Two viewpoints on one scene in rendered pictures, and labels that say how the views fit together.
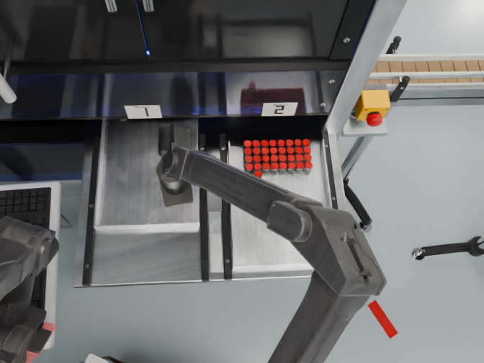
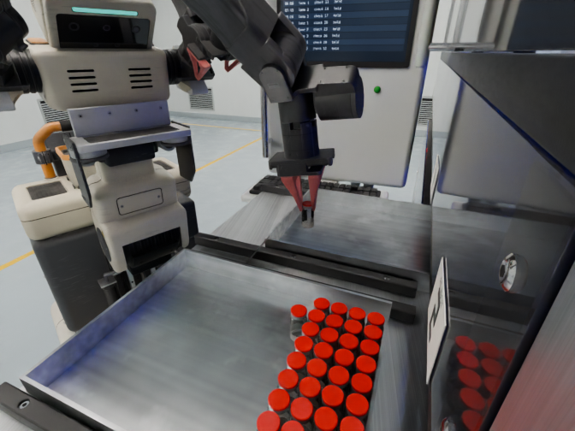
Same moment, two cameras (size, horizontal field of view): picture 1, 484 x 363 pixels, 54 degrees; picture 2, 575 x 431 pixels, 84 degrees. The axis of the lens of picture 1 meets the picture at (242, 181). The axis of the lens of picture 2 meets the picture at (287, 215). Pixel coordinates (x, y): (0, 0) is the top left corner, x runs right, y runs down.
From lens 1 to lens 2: 110 cm
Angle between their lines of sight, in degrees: 76
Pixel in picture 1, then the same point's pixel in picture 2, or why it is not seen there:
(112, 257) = (277, 202)
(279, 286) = not seen: outside the picture
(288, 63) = (511, 59)
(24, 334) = (198, 31)
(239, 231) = (228, 285)
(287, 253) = (142, 327)
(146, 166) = (374, 235)
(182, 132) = (339, 74)
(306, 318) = not seen: outside the picture
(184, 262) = (233, 235)
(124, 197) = (337, 216)
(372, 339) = not seen: outside the picture
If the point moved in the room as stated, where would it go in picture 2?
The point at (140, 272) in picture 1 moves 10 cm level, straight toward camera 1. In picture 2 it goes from (249, 211) to (205, 215)
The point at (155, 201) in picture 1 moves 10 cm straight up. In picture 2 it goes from (322, 232) to (324, 186)
